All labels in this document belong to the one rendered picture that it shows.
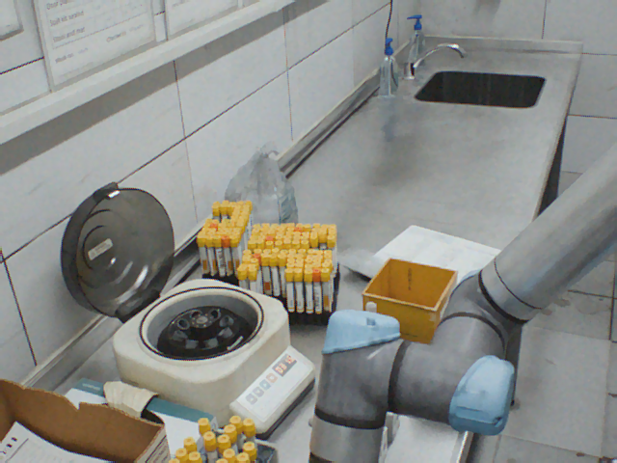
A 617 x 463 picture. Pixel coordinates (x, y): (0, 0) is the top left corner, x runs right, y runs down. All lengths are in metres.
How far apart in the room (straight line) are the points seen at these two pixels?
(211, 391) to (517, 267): 0.50
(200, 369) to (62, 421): 0.20
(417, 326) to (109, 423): 0.53
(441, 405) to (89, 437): 0.53
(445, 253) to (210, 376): 0.65
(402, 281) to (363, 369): 0.63
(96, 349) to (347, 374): 0.71
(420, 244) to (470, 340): 0.82
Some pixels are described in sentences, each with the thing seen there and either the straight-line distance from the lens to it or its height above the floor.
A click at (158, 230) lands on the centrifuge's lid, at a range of 1.28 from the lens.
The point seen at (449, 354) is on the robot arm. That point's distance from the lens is 0.71.
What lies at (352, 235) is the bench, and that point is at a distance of 1.60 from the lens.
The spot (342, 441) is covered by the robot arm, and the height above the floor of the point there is 1.13.
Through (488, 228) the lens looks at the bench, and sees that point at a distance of 1.64.
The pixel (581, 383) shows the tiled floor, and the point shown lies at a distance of 2.63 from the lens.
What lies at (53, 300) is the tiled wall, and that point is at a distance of 1.24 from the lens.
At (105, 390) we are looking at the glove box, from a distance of 1.10.
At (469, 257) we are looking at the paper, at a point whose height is 0.89.
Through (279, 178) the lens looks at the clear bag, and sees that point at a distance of 1.58.
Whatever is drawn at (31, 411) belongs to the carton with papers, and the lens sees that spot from 1.09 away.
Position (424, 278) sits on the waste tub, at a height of 0.95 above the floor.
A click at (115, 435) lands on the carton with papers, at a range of 1.00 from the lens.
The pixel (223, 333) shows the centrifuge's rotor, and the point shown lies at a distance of 1.14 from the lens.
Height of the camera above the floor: 1.65
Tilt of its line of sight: 29 degrees down
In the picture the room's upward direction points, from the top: 4 degrees counter-clockwise
